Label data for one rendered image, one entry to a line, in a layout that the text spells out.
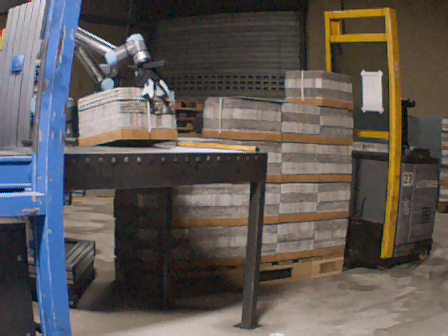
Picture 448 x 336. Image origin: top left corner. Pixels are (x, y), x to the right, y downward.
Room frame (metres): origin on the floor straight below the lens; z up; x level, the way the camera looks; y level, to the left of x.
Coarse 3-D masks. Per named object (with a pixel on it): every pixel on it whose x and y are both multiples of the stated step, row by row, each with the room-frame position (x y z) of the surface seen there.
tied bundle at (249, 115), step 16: (208, 112) 4.18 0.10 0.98; (224, 112) 4.03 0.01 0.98; (240, 112) 3.91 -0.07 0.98; (256, 112) 3.96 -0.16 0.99; (272, 112) 4.02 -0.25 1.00; (208, 128) 4.16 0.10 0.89; (224, 128) 4.03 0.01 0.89; (240, 128) 3.91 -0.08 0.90; (256, 128) 3.96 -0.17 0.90; (272, 128) 4.02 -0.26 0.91
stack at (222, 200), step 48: (240, 144) 3.91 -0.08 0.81; (288, 144) 4.09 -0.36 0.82; (144, 192) 3.60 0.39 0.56; (192, 192) 3.75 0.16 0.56; (240, 192) 3.91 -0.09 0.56; (288, 192) 4.10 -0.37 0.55; (144, 240) 3.61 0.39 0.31; (192, 240) 3.76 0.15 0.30; (240, 240) 3.93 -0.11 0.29; (288, 240) 4.11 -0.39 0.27; (144, 288) 3.59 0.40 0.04; (192, 288) 3.77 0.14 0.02
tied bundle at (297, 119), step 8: (288, 104) 4.08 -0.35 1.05; (296, 104) 4.12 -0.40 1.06; (280, 112) 4.08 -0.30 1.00; (288, 112) 4.09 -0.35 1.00; (296, 112) 4.11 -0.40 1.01; (304, 112) 4.15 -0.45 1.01; (312, 112) 4.18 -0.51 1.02; (288, 120) 4.09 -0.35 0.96; (296, 120) 4.12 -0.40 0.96; (304, 120) 4.15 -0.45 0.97; (312, 120) 4.19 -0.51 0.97; (288, 128) 4.09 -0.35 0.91; (296, 128) 4.11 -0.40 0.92; (304, 128) 4.17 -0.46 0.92; (312, 128) 4.18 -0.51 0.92
